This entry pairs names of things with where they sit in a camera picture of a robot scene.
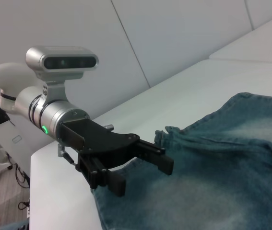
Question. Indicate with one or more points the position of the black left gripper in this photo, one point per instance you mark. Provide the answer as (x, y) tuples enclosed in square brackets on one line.
[(102, 143)]

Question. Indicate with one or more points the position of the blue denim shorts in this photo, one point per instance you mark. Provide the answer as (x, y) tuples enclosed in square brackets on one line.
[(210, 179)]

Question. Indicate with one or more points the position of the silver and white left arm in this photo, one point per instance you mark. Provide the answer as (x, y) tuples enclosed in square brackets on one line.
[(54, 115)]

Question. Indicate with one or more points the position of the small silver knob pin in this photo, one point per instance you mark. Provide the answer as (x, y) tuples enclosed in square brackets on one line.
[(109, 126)]

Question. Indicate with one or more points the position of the white wheeled cabinet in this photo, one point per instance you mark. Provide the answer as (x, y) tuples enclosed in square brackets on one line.
[(8, 148)]

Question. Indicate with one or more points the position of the silver camera mount bracket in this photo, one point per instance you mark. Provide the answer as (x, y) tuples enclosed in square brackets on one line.
[(54, 92)]

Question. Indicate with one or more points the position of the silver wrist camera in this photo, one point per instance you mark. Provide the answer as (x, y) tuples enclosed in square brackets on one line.
[(61, 61)]

